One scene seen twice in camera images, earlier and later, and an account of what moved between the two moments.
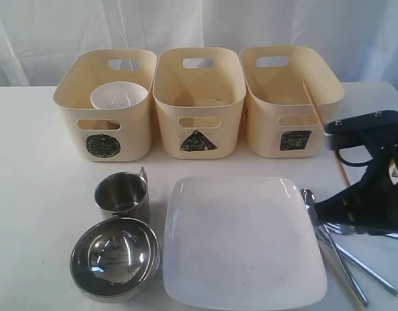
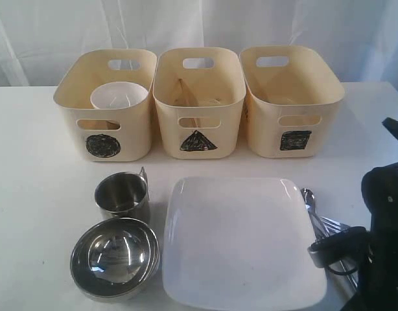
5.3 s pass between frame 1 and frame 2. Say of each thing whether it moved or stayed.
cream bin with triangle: stayed
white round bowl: stayed
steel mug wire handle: stayed
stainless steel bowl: stayed
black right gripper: moved
